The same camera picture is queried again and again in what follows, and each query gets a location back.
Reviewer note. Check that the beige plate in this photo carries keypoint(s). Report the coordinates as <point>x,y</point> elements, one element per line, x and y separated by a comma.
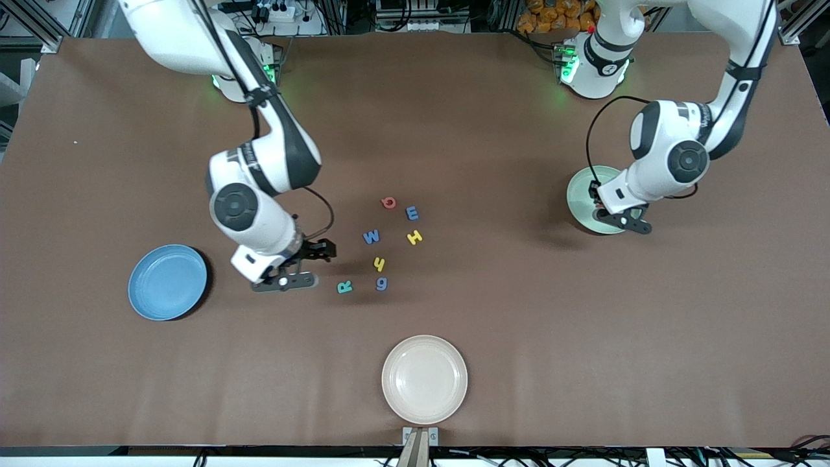
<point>425,379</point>

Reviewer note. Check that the white power strip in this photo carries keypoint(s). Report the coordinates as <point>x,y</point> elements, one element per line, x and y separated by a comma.
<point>275,13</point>

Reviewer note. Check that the red foam letter G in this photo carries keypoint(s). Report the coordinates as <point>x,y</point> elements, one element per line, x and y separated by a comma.
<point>385,203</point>

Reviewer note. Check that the yellow foam letter H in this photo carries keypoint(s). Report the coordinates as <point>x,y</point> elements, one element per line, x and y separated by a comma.
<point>415,237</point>

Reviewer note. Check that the yellow foam letter y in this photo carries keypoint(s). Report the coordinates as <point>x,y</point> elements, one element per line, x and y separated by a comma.
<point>380,264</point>

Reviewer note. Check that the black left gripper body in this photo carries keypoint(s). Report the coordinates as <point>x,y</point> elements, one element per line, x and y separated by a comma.
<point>594,193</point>

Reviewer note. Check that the blue plate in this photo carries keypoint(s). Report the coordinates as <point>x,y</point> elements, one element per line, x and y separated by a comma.
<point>167,282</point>

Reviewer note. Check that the blue foam letter W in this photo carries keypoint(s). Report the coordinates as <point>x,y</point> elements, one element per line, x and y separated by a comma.
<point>371,237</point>

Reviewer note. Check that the aluminium frame post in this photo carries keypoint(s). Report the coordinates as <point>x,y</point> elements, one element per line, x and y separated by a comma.
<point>39,26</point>
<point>804,23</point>

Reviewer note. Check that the orange netted bag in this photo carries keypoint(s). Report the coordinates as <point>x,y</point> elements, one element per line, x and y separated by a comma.
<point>551,16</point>

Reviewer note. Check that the grey equipment rack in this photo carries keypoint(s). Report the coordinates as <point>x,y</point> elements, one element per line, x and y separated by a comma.
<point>421,13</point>

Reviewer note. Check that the blue foam letter E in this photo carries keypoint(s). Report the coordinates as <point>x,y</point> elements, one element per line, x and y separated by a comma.
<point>412,213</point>

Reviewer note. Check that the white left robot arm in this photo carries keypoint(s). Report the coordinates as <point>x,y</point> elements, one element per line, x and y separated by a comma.
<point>668,143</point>

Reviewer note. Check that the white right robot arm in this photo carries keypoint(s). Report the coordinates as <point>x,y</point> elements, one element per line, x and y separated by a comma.
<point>285,149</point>

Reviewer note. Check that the green plate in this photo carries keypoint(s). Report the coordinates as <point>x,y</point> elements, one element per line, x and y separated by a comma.
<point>583,194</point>

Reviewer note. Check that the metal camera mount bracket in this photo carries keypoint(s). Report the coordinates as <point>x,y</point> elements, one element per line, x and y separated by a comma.
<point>420,447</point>

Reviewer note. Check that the blue foam letter g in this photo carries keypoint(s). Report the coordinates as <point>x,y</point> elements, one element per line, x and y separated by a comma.
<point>382,283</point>

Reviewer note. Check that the teal foam letter R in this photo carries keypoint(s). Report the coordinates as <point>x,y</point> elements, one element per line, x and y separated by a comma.
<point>344,287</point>

